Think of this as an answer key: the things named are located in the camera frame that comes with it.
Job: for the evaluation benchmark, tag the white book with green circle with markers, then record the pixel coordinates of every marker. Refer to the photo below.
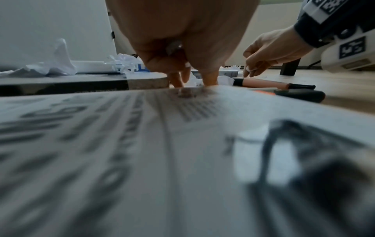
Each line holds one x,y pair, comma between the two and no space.
146,162

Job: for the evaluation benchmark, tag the wooden floor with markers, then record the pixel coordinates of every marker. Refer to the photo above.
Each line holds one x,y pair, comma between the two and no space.
345,92

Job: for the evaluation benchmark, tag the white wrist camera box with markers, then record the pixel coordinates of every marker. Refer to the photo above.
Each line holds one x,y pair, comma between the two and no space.
351,55

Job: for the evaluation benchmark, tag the pink highlighter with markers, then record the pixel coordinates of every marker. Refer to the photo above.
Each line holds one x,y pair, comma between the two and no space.
263,82

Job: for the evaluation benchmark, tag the pile of paper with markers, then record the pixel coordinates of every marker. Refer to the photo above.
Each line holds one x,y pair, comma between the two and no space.
58,62

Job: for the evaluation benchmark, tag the black and white book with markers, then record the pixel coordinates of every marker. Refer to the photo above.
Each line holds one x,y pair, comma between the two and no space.
73,84

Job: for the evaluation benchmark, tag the person's right hand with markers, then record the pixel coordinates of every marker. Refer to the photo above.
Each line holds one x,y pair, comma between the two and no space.
275,48

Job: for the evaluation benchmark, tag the person's left hand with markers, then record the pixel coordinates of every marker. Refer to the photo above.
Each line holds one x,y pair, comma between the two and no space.
181,27

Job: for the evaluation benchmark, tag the blue and white book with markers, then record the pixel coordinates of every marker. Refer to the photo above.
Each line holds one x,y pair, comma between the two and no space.
90,66

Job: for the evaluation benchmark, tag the black wristband with marker tags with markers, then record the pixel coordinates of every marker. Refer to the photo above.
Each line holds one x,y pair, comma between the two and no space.
322,25

